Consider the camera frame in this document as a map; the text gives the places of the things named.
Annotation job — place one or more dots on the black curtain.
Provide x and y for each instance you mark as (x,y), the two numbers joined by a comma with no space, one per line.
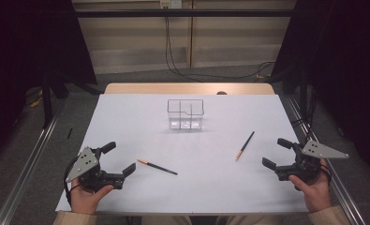
(23,47)
(345,62)

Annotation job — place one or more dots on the clear plastic organizer box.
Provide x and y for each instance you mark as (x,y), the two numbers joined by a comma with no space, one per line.
(185,123)

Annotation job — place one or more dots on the white wall socket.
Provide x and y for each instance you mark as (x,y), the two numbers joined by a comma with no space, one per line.
(170,3)

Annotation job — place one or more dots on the aluminium floor rail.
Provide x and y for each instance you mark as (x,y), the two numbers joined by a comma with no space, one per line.
(345,193)
(26,170)

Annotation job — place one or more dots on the small black floor object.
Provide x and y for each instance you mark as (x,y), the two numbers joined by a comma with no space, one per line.
(69,133)

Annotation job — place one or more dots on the white table sheet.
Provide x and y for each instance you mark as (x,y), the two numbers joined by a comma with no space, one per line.
(189,187)

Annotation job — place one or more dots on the black horizontal bar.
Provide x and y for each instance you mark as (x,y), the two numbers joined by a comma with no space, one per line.
(220,13)

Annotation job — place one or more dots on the wooden table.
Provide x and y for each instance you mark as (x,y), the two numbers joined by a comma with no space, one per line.
(173,88)

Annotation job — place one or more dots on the person's right hand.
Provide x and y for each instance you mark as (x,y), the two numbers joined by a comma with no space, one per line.
(318,193)

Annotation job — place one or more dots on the yellow floor object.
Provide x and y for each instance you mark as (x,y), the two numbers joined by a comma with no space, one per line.
(36,102)

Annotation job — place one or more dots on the black metal stand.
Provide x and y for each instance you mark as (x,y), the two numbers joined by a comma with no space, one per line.
(47,100)

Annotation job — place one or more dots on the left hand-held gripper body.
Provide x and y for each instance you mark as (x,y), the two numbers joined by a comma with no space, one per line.
(89,178)

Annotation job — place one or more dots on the person's right leg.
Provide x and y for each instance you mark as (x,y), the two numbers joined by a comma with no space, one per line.
(251,220)

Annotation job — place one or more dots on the person's left hand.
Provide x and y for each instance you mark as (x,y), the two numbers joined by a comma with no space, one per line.
(85,200)

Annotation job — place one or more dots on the black pencil with orange end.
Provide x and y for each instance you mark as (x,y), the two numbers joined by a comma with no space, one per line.
(157,167)
(245,146)

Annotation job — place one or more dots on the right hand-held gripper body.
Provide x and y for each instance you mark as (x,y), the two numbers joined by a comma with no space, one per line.
(301,168)

